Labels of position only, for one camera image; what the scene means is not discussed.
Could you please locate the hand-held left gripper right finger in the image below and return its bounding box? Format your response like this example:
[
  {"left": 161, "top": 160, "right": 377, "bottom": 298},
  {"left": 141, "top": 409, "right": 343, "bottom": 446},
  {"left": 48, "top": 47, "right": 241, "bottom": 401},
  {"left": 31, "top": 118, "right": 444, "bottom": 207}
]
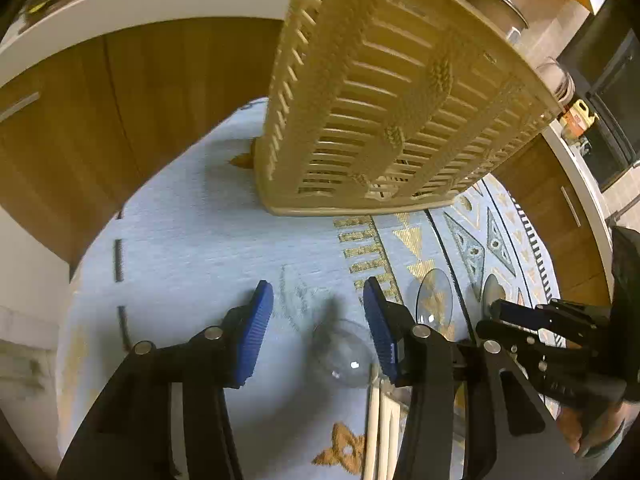
[{"left": 362, "top": 276, "right": 586, "bottom": 480}]

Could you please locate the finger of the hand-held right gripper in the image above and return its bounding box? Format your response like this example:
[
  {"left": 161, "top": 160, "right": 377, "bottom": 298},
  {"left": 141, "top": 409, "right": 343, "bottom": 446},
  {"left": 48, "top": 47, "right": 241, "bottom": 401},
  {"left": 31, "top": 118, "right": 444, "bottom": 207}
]
[
  {"left": 490, "top": 298, "right": 556, "bottom": 333},
  {"left": 475, "top": 320, "right": 548, "bottom": 361}
]

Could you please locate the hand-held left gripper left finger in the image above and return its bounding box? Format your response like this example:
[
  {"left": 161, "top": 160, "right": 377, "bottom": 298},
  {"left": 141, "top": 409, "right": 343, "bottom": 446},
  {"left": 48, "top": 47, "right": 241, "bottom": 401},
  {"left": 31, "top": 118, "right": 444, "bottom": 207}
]
[{"left": 56, "top": 280, "right": 275, "bottom": 480}]

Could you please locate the beige wooden chopstick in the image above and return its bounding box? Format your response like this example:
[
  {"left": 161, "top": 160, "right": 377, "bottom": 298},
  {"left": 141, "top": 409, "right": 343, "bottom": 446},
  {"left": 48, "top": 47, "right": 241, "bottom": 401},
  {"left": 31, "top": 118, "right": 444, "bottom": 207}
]
[
  {"left": 363, "top": 364, "right": 383, "bottom": 480},
  {"left": 380, "top": 382, "right": 404, "bottom": 480}
]

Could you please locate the beige slatted plastic basket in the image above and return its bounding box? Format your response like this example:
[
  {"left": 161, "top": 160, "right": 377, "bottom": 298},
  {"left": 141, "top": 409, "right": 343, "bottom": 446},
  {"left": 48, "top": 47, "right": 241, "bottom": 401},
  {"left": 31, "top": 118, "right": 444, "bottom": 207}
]
[{"left": 251, "top": 0, "right": 563, "bottom": 218}]

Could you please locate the person's right hand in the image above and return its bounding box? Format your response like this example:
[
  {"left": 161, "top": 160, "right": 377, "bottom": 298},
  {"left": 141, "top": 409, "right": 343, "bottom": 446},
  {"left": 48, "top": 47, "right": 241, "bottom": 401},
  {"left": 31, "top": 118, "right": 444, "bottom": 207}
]
[{"left": 554, "top": 399, "right": 633, "bottom": 460}]

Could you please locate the clear glass bowl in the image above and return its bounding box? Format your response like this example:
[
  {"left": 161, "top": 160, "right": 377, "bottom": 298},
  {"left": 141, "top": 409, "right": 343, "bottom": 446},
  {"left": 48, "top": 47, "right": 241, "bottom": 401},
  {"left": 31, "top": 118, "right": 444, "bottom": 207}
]
[{"left": 312, "top": 317, "right": 377, "bottom": 389}]

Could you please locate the light blue patterned rug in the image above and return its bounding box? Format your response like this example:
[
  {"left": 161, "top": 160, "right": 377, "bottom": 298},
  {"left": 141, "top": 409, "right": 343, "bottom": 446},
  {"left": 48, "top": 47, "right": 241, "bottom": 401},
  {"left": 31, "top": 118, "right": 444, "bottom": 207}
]
[{"left": 56, "top": 97, "right": 562, "bottom": 480}]

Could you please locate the yellow oil bottle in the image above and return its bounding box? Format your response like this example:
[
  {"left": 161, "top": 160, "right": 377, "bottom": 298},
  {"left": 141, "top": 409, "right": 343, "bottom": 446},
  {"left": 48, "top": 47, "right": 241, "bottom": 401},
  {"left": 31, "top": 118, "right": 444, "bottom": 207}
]
[{"left": 559, "top": 98, "right": 601, "bottom": 139}]

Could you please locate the dark kitchen window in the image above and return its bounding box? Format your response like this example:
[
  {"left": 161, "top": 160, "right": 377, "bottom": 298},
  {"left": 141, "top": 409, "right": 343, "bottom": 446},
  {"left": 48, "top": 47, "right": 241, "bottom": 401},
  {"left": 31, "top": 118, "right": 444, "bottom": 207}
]
[{"left": 556, "top": 0, "right": 640, "bottom": 195}]

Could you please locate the white refrigerator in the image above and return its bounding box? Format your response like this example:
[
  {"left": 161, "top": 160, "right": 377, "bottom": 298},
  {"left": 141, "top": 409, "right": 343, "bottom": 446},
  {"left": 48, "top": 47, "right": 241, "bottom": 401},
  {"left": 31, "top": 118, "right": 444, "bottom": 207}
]
[{"left": 0, "top": 200, "right": 77, "bottom": 423}]

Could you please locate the brown rice cooker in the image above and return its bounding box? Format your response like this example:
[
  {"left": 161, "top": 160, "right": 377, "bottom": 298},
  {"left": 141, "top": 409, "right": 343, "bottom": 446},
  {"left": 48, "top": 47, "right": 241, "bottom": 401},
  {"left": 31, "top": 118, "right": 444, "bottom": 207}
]
[{"left": 452, "top": 0, "right": 531, "bottom": 45}]

